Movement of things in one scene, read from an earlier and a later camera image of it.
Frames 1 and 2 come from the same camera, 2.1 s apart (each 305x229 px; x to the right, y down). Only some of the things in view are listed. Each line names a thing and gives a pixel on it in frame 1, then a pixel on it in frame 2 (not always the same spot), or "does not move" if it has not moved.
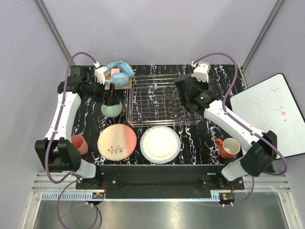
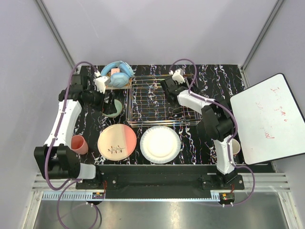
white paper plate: [160, 144] does not move
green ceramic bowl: [111, 111] does not move
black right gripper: [204, 84] → [182, 84]
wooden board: [128, 85] does not move
